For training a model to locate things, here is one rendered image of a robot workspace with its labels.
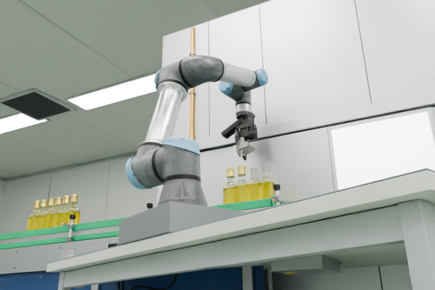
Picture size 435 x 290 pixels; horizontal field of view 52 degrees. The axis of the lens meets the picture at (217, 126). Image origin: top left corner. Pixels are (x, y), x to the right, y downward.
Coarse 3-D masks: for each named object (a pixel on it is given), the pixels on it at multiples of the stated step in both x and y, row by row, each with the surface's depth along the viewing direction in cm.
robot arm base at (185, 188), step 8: (168, 176) 135; (176, 176) 134; (184, 176) 134; (192, 176) 135; (168, 184) 134; (176, 184) 132; (184, 184) 132; (192, 184) 133; (200, 184) 137; (168, 192) 132; (176, 192) 131; (184, 192) 131; (192, 192) 132; (200, 192) 134; (160, 200) 133; (168, 200) 130; (176, 200) 129; (184, 200) 129; (192, 200) 130; (200, 200) 132
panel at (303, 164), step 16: (416, 112) 186; (320, 128) 204; (336, 128) 200; (432, 128) 181; (256, 144) 217; (272, 144) 213; (288, 144) 209; (304, 144) 205; (320, 144) 201; (240, 160) 218; (256, 160) 214; (272, 160) 210; (288, 160) 206; (304, 160) 202; (320, 160) 199; (272, 176) 207; (288, 176) 203; (304, 176) 200; (320, 176) 196; (336, 176) 193; (288, 192) 201; (304, 192) 197; (320, 192) 194
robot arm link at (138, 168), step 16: (176, 64) 169; (160, 80) 170; (176, 80) 167; (160, 96) 165; (176, 96) 165; (160, 112) 159; (176, 112) 162; (160, 128) 154; (144, 144) 149; (160, 144) 149; (128, 160) 150; (144, 160) 144; (128, 176) 147; (144, 176) 143
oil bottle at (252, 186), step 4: (252, 180) 195; (256, 180) 194; (248, 184) 194; (252, 184) 194; (256, 184) 193; (248, 188) 194; (252, 188) 193; (256, 188) 192; (248, 192) 193; (252, 192) 192; (256, 192) 191; (248, 196) 193; (252, 196) 192; (256, 196) 191; (248, 200) 192; (252, 200) 191
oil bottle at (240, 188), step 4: (240, 180) 198; (244, 180) 198; (236, 184) 197; (240, 184) 196; (244, 184) 195; (236, 188) 196; (240, 188) 196; (244, 188) 195; (236, 192) 196; (240, 192) 195; (244, 192) 194; (236, 196) 195; (240, 196) 194; (244, 196) 193; (236, 200) 194; (240, 200) 194; (244, 200) 193
